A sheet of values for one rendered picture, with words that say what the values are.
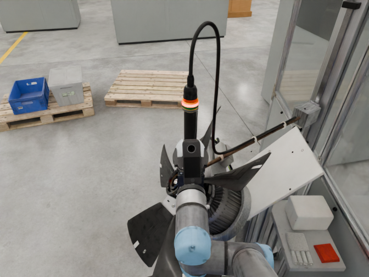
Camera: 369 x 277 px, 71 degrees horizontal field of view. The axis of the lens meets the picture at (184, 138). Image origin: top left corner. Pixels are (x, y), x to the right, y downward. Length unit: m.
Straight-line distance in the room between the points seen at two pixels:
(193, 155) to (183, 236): 0.19
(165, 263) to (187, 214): 0.35
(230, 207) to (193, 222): 0.46
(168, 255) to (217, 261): 0.29
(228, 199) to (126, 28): 5.62
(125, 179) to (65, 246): 0.80
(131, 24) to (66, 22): 2.26
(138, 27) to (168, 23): 0.68
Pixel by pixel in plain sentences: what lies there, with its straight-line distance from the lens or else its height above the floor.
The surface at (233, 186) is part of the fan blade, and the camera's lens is 0.76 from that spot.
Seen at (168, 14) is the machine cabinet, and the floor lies 0.60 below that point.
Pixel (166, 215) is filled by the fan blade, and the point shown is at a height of 1.08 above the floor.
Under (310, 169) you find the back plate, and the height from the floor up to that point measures 1.34.
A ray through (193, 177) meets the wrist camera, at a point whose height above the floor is 1.49.
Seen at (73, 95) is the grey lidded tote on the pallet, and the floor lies 0.29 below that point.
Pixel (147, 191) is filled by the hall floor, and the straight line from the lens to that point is 2.61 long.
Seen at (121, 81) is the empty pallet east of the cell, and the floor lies 0.14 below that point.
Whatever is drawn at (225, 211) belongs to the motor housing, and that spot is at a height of 1.14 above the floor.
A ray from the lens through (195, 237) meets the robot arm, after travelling 0.56.
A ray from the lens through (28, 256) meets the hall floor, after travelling 2.52.
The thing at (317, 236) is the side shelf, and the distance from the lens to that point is 1.43.
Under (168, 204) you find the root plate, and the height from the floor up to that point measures 1.11.
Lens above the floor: 1.97
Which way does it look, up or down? 38 degrees down
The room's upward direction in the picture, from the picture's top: straight up
